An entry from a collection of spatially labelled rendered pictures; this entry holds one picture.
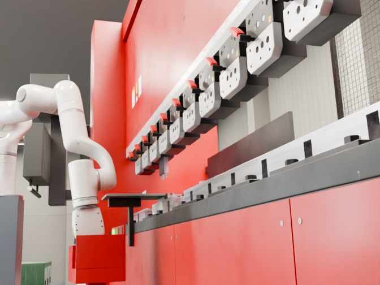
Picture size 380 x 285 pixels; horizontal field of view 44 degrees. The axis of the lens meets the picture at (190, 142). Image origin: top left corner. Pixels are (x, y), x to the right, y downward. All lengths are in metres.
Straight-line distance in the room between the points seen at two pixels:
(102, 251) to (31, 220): 11.17
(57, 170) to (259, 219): 2.80
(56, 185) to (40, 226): 9.15
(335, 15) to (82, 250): 1.04
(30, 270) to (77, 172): 4.92
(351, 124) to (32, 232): 12.06
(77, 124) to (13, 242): 0.65
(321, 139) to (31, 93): 1.24
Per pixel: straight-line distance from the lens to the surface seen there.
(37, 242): 12.69
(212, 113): 1.52
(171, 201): 1.96
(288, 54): 1.11
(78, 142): 1.67
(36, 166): 3.18
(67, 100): 1.75
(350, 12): 0.97
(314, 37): 1.04
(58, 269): 12.64
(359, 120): 0.83
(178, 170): 3.14
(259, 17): 1.20
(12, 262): 2.12
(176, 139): 1.85
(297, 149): 1.00
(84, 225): 1.60
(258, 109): 7.28
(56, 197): 3.55
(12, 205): 2.13
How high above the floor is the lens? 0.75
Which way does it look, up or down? 13 degrees up
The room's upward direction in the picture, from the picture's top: 2 degrees counter-clockwise
